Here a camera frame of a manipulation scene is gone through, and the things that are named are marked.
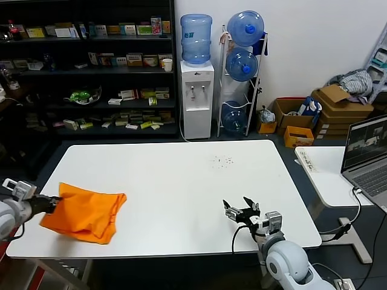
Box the blue bottle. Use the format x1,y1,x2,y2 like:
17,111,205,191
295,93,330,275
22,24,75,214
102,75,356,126
42,53,56,72

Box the black laptop charger cable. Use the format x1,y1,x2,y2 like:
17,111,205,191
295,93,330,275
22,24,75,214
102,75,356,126
320,186,364,243

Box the grey metal storage rack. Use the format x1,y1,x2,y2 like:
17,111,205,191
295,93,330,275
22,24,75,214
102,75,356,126
363,22,387,105

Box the yellow printed cardboard box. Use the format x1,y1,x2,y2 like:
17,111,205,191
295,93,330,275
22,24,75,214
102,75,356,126
283,125,316,149

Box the blue white bag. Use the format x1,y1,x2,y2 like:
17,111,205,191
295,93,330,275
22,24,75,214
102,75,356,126
298,96,324,118

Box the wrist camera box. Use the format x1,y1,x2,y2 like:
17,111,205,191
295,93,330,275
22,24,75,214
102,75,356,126
263,211,284,236
2,178,38,201

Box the white power strip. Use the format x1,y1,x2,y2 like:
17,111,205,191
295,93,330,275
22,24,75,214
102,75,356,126
333,278,354,290

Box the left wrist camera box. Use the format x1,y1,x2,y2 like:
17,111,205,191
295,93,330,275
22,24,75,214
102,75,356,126
2,178,38,201

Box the white water dispenser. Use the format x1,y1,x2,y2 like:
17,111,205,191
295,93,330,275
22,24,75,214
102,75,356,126
180,60,215,141

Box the bowl with green items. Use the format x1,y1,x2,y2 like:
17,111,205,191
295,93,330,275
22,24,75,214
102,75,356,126
62,85,103,106

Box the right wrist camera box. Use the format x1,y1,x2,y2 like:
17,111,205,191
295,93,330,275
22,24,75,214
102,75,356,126
263,211,284,236

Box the grey plastic bag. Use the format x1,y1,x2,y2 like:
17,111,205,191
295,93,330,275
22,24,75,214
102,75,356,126
259,105,277,124

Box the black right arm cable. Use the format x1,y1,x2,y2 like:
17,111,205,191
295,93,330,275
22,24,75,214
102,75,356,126
232,224,258,253

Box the grey laptop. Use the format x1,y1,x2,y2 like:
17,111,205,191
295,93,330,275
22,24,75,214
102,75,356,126
340,114,387,213

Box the white wire jug rack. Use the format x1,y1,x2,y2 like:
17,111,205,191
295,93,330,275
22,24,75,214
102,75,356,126
216,25,270,138

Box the white side table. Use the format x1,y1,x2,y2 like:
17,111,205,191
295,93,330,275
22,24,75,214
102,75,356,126
294,146,376,265

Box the white teal medicine box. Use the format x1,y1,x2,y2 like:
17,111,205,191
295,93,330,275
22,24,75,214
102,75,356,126
120,24,138,37

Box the black folded tripod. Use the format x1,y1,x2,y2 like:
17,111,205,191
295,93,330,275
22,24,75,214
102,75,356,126
255,77,264,122

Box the blue water jug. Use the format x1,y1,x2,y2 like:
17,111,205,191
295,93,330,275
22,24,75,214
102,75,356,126
226,47,259,83
221,100,248,136
226,10,267,48
180,14,213,68

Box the grey blue clothes pile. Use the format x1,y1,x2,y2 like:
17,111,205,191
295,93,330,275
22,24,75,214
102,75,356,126
327,68,374,96

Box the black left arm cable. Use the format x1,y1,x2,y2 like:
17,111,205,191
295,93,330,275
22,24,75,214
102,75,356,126
5,223,26,241

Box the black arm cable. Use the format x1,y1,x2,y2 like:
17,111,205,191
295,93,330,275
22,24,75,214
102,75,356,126
5,223,26,241
232,224,258,253

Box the beige yellow medicine box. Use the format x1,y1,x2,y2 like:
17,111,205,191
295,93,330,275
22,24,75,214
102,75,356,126
126,53,144,68

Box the small yellow box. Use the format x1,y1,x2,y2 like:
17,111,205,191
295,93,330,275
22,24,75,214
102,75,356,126
257,120,278,135

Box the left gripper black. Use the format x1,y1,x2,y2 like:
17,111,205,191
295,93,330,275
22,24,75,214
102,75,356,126
30,194,65,215

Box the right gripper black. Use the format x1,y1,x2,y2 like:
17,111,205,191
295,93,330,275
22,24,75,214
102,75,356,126
223,196,262,227

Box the tall colourful box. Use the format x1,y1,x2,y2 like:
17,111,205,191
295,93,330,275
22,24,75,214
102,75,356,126
150,16,163,36

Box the stack of brown cardboard boxes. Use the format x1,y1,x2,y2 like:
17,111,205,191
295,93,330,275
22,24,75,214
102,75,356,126
311,84,376,141

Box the black shelf unit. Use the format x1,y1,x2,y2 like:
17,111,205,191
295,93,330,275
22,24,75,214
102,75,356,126
0,0,183,140

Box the teal boxes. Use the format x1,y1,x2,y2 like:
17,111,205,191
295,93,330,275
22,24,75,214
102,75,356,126
371,48,387,69

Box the orange t-shirt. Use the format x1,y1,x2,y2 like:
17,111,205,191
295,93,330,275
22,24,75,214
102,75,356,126
39,182,128,245

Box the orange pictured medicine box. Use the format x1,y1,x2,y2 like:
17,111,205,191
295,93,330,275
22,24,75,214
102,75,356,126
98,53,115,67

